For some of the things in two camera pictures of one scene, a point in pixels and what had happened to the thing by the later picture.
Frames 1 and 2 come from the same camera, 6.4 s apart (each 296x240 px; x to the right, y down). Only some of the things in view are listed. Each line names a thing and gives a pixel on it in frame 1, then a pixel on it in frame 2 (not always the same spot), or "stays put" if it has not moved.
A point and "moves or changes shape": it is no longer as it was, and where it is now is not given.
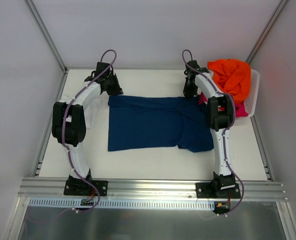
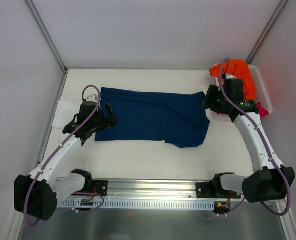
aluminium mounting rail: (41, 189) stays put
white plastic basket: (251, 101) to (216, 72)
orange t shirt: (233, 77) stays put
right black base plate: (221, 190) stays put
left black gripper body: (114, 86) to (107, 116)
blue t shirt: (142, 122) moves or changes shape
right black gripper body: (188, 89) to (210, 99)
